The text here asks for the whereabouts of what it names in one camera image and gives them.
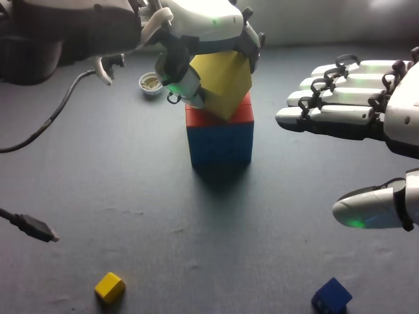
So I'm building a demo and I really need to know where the Rubik's cube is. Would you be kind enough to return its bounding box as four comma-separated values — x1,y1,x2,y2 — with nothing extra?
185,91,255,171

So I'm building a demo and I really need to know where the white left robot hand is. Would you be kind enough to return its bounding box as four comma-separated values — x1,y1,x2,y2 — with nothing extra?
155,0,266,111

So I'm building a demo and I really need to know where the small blue block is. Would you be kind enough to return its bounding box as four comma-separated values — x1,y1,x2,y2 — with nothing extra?
310,277,354,314

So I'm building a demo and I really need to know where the thick grey cable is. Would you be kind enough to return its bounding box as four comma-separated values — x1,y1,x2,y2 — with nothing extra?
0,69,98,154

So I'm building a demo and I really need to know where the large yellow block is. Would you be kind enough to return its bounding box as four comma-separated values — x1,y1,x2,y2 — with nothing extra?
189,48,253,122

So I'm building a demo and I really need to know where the grey table cloth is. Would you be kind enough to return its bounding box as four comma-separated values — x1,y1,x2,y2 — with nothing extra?
0,44,419,314

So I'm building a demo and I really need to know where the small bowl with spoon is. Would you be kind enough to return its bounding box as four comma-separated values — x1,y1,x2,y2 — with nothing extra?
138,71,164,99

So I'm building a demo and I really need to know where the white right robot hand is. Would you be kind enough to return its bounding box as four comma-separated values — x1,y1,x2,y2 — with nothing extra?
275,46,419,232

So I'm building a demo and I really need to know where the black cable with plug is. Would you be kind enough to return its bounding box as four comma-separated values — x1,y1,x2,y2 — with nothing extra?
0,207,61,243

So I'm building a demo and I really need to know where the small yellow block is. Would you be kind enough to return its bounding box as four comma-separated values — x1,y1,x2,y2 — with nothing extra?
94,271,126,305

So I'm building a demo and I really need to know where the white backdrop sheet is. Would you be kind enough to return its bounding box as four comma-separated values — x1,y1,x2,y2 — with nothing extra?
258,0,419,46

